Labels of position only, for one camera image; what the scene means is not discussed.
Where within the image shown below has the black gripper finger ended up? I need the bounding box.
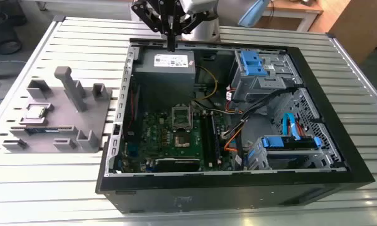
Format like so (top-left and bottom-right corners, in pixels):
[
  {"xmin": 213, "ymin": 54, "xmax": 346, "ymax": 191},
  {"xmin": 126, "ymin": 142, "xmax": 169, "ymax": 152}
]
[
  {"xmin": 171, "ymin": 0, "xmax": 207, "ymax": 52},
  {"xmin": 130, "ymin": 0, "xmax": 173, "ymax": 51}
]

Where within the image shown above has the metal socket cover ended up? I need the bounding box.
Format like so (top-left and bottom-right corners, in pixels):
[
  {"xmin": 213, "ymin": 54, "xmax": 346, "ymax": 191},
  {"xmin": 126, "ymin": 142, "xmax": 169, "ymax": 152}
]
[{"xmin": 170, "ymin": 103, "xmax": 194, "ymax": 132}]

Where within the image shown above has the silver CPU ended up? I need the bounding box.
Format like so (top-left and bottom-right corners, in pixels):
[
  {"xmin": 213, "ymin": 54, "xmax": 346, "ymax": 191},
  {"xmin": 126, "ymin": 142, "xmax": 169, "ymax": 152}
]
[{"xmin": 22, "ymin": 105, "xmax": 47, "ymax": 119}]

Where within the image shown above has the CPU socket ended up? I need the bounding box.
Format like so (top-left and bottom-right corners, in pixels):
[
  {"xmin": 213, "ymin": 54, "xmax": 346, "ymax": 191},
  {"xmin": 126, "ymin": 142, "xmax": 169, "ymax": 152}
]
[{"xmin": 171, "ymin": 133, "xmax": 193, "ymax": 148}]

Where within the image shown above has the grey power supply unit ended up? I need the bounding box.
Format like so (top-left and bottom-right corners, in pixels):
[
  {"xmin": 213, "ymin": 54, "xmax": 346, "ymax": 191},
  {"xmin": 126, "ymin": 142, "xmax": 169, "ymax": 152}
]
[{"xmin": 131, "ymin": 49, "xmax": 197, "ymax": 106}]

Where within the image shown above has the blue plastic drive latch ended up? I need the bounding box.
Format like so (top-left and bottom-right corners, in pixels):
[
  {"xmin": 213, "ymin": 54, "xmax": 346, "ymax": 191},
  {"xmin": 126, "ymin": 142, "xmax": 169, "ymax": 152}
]
[{"xmin": 239, "ymin": 50, "xmax": 269, "ymax": 77}]

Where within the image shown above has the grey metal drive cage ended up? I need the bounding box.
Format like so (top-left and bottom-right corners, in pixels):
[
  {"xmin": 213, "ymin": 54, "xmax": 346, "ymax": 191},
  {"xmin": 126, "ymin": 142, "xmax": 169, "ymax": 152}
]
[{"xmin": 230, "ymin": 49, "xmax": 303, "ymax": 102}]

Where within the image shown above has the metal locking lever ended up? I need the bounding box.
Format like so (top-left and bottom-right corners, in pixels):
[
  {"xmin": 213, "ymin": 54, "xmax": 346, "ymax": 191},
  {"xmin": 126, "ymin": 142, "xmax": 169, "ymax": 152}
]
[{"xmin": 190, "ymin": 103, "xmax": 197, "ymax": 132}]

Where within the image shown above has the grey parts rack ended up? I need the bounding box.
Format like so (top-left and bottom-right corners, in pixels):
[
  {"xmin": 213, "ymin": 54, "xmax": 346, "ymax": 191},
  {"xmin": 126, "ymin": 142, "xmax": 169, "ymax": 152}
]
[{"xmin": 1, "ymin": 66, "xmax": 113, "ymax": 154}]

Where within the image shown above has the black round bin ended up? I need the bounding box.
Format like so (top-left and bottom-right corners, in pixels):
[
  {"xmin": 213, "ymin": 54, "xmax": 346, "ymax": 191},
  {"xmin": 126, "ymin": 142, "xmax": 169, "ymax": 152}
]
[{"xmin": 0, "ymin": 0, "xmax": 27, "ymax": 26}]

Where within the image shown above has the black RAM slot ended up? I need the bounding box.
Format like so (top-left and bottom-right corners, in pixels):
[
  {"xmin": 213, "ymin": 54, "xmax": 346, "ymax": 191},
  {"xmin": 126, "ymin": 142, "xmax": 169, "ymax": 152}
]
[
  {"xmin": 209, "ymin": 112, "xmax": 221, "ymax": 165},
  {"xmin": 205, "ymin": 112, "xmax": 217, "ymax": 166},
  {"xmin": 201, "ymin": 112, "xmax": 211, "ymax": 166}
]

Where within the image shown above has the green motherboard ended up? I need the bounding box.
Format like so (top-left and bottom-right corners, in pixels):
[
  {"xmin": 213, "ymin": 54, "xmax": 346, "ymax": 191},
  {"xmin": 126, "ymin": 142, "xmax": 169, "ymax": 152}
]
[{"xmin": 121, "ymin": 103, "xmax": 237, "ymax": 173}]

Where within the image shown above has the black mesh waste bin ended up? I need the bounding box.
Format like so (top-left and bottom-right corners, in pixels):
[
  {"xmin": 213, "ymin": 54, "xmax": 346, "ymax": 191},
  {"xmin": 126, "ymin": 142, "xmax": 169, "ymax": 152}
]
[{"xmin": 0, "ymin": 11, "xmax": 22, "ymax": 55}]

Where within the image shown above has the blue board connector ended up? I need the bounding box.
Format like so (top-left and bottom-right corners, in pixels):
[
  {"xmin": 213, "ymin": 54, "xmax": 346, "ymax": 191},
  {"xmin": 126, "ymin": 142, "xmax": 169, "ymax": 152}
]
[{"xmin": 126, "ymin": 143, "xmax": 139, "ymax": 158}]

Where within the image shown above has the hard disk in blue carrier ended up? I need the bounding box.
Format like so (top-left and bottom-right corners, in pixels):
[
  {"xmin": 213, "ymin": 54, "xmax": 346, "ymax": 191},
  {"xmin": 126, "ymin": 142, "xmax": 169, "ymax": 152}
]
[{"xmin": 259, "ymin": 135, "xmax": 321, "ymax": 151}]

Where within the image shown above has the wooden cabinet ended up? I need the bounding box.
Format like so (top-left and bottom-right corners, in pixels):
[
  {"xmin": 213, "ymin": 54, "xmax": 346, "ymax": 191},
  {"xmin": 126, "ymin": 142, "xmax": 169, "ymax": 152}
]
[{"xmin": 327, "ymin": 0, "xmax": 377, "ymax": 65}]

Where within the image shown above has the black graphics card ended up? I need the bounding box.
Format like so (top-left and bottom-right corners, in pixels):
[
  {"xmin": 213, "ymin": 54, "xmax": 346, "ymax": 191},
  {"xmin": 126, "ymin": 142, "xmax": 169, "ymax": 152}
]
[{"xmin": 154, "ymin": 157, "xmax": 201, "ymax": 172}]

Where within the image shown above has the blue RAM stick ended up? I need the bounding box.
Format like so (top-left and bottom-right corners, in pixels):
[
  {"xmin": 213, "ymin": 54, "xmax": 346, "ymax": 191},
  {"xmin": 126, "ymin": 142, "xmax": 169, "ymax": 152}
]
[{"xmin": 23, "ymin": 128, "xmax": 61, "ymax": 135}]

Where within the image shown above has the grey metal disk bay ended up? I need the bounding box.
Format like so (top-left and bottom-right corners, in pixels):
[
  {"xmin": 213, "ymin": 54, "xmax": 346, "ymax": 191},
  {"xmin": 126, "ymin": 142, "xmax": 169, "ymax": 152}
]
[{"xmin": 245, "ymin": 135, "xmax": 346, "ymax": 170}]

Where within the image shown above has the black PC case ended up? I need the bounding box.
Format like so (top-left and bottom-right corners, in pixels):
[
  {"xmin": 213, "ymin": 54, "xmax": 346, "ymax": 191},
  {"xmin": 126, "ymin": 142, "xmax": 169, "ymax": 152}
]
[{"xmin": 94, "ymin": 37, "xmax": 377, "ymax": 214}]

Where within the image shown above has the yellow wire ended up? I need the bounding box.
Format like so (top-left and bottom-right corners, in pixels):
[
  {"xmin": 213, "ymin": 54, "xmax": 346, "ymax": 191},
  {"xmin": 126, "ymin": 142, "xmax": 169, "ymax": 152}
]
[{"xmin": 193, "ymin": 65, "xmax": 218, "ymax": 101}]

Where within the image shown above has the thin red wire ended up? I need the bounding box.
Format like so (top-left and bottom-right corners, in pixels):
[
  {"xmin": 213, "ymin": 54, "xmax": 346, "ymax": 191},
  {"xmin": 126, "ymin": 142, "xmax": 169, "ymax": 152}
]
[{"xmin": 129, "ymin": 88, "xmax": 137, "ymax": 129}]

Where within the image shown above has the wooden desk white frame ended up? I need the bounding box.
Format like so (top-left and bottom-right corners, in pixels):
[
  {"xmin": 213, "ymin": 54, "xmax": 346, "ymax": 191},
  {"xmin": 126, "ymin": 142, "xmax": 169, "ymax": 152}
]
[{"xmin": 257, "ymin": 0, "xmax": 325, "ymax": 32}]

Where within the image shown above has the black cable bundle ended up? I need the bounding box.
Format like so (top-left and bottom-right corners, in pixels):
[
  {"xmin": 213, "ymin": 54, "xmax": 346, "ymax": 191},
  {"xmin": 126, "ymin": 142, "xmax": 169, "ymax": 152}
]
[{"xmin": 221, "ymin": 86, "xmax": 298, "ymax": 139}]

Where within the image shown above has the orange wire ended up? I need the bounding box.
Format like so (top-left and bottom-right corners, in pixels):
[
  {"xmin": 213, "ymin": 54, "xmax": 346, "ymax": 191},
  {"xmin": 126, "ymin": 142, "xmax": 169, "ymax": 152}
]
[{"xmin": 222, "ymin": 122, "xmax": 247, "ymax": 153}]

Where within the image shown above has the blue flat wire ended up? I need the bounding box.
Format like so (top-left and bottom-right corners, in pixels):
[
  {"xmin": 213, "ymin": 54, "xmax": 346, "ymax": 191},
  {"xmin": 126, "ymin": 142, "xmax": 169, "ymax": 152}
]
[{"xmin": 281, "ymin": 112, "xmax": 303, "ymax": 142}]

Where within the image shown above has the red flat wire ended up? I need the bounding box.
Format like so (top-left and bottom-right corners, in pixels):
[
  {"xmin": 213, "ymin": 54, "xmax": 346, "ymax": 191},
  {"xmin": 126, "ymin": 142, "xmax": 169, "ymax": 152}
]
[{"xmin": 293, "ymin": 119, "xmax": 307, "ymax": 140}]

